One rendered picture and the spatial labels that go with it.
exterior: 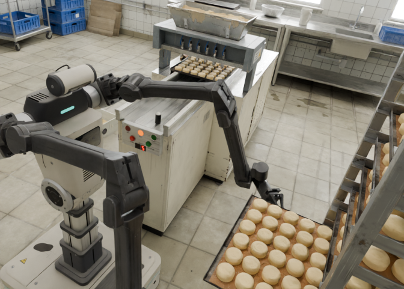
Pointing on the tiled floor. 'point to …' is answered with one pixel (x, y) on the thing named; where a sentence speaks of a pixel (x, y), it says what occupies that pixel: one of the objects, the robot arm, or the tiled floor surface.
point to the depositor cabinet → (257, 94)
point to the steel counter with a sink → (370, 86)
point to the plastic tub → (109, 122)
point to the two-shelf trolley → (19, 10)
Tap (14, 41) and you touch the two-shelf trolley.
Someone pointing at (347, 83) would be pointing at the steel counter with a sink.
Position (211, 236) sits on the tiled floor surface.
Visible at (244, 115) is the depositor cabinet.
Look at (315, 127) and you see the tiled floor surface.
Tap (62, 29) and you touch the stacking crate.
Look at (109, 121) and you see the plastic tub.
